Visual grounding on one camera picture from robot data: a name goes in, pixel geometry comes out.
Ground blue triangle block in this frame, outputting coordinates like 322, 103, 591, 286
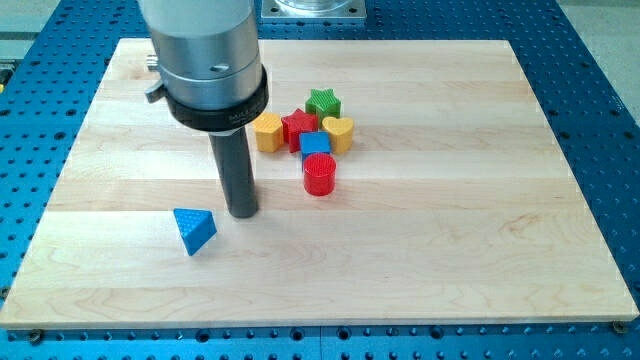
173, 208, 217, 256

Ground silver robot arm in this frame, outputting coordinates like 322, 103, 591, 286
138, 0, 269, 133

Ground red cylinder block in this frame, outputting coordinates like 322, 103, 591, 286
303, 153, 337, 196

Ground blue cube block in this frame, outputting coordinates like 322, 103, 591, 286
299, 131, 331, 162

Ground yellow heart block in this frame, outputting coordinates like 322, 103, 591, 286
322, 116, 355, 154

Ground red star block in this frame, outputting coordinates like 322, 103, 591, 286
281, 109, 318, 153

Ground yellow hexagon block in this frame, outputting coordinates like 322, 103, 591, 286
252, 112, 284, 153

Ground green star block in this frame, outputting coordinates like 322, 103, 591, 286
305, 88, 342, 126

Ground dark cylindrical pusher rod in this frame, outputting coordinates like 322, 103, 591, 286
209, 128, 258, 218

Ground wooden board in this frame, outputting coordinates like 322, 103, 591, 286
1, 39, 638, 329

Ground blue perforated metal table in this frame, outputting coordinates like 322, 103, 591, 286
1, 0, 639, 359

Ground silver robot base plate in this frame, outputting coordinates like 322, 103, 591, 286
260, 0, 367, 21

